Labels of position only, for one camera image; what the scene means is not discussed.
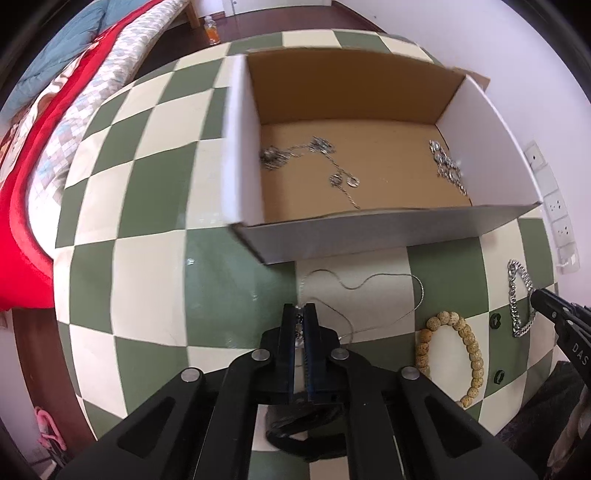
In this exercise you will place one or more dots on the pink plastic hanger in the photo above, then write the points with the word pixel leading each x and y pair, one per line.
pixel 46 427

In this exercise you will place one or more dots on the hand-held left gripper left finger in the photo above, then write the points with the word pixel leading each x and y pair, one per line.
pixel 289 332

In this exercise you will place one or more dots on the white cardboard box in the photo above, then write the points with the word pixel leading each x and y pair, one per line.
pixel 369 235

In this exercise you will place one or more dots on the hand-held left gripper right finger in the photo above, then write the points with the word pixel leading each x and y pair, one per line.
pixel 311 332

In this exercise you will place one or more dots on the wooden bed frame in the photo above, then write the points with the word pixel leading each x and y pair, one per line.
pixel 190 13

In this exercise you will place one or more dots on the orange drink bottle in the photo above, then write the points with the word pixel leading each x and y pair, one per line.
pixel 212 32

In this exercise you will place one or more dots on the red blanket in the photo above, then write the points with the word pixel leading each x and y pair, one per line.
pixel 18 258

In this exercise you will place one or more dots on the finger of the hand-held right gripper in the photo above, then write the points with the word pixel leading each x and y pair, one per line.
pixel 547 302

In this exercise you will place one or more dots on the white power strip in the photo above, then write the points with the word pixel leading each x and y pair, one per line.
pixel 556 207

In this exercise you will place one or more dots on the blue quilt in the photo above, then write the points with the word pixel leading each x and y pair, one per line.
pixel 69 41

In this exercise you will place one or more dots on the green cream checkered tablecloth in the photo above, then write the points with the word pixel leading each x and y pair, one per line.
pixel 138 230

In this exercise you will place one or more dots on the patterned bed sheet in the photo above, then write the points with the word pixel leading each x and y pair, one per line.
pixel 60 152

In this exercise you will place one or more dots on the dark printed cloth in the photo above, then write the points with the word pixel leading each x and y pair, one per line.
pixel 545 415

